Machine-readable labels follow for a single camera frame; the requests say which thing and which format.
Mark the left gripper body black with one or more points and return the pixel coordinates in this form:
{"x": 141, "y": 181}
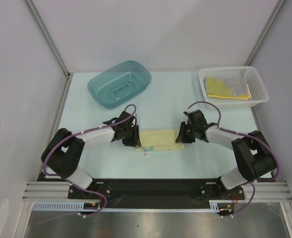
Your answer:
{"x": 127, "y": 139}

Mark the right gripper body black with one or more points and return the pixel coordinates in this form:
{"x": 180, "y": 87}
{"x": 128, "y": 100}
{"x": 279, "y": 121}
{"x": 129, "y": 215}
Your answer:
{"x": 185, "y": 132}

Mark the teal and yellow towel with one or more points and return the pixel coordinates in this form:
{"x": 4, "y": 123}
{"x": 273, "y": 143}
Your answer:
{"x": 158, "y": 141}

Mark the grey towel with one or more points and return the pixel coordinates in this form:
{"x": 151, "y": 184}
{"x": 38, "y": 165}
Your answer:
{"x": 226, "y": 87}

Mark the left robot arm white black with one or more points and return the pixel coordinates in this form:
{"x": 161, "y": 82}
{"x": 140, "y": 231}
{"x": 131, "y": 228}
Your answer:
{"x": 63, "y": 153}

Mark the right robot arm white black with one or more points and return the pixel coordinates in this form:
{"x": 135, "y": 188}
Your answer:
{"x": 252, "y": 153}

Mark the teal transparent plastic bin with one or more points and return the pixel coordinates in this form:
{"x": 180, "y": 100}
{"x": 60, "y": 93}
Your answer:
{"x": 119, "y": 84}

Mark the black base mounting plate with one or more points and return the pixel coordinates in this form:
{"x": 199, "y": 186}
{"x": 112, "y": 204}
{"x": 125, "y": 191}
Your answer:
{"x": 158, "y": 193}

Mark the white perforated plastic basket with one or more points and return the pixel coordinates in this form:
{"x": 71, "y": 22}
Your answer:
{"x": 257, "y": 90}

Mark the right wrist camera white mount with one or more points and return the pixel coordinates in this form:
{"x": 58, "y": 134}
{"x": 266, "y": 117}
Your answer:
{"x": 186, "y": 113}

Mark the left aluminium frame post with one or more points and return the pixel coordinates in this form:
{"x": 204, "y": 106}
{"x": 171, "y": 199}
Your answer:
{"x": 46, "y": 35}

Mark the aluminium frame post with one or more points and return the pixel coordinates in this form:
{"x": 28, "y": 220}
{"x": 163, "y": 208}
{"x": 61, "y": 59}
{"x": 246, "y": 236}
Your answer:
{"x": 46, "y": 35}
{"x": 280, "y": 4}

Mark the right aluminium frame post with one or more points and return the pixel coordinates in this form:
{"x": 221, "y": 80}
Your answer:
{"x": 280, "y": 4}

